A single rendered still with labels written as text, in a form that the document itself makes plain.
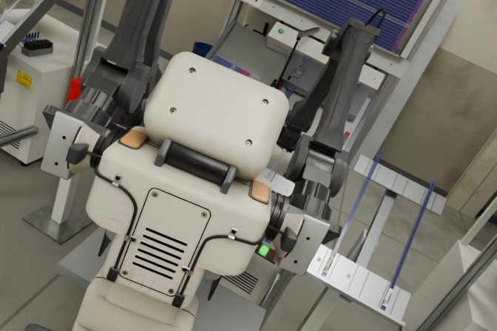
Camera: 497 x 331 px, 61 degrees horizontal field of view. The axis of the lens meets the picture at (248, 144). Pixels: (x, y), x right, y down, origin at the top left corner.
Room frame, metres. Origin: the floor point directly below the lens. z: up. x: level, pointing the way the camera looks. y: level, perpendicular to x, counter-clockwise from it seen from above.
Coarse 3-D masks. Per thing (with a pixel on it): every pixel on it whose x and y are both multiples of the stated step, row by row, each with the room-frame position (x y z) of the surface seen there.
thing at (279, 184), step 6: (264, 174) 1.41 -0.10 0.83; (276, 174) 1.41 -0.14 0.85; (270, 180) 1.39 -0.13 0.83; (276, 180) 1.40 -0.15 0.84; (282, 180) 1.40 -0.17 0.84; (288, 180) 1.41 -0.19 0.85; (276, 186) 1.38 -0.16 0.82; (282, 186) 1.39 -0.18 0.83; (288, 186) 1.39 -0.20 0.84; (276, 192) 1.37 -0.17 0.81; (282, 192) 1.37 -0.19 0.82; (288, 192) 1.38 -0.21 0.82
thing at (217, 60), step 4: (216, 56) 1.71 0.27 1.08; (212, 60) 1.70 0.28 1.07; (216, 60) 1.70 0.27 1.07; (220, 60) 1.71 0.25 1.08; (224, 60) 1.71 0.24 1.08; (220, 64) 1.69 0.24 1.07; (224, 64) 1.69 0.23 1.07; (228, 64) 1.70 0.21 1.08; (232, 64) 1.70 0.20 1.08; (232, 68) 1.69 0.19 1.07; (236, 68) 1.69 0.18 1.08; (240, 68) 1.69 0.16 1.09; (240, 72) 1.68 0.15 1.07; (244, 72) 1.68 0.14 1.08; (248, 72) 1.69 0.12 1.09; (248, 76) 1.68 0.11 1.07; (252, 76) 1.68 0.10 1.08; (256, 76) 1.68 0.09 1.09; (256, 80) 1.67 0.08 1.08
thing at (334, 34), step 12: (336, 36) 1.08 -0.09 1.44; (324, 48) 1.09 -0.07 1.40; (372, 48) 1.09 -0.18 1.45; (336, 60) 1.10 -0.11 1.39; (324, 72) 1.14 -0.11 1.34; (324, 84) 1.16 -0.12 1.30; (312, 96) 1.20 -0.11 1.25; (324, 96) 1.19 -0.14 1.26; (300, 108) 1.25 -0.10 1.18; (312, 108) 1.23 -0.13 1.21; (300, 120) 1.29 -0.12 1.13; (312, 120) 1.27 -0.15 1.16
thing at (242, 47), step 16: (240, 32) 1.83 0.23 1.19; (224, 48) 1.76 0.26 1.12; (240, 48) 1.77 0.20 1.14; (256, 48) 1.79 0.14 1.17; (240, 64) 1.72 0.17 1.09; (256, 64) 1.73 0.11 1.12; (272, 64) 1.75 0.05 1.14; (272, 80) 1.69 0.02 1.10; (304, 96) 1.67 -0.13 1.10; (320, 112) 1.63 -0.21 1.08; (352, 128) 1.61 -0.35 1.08
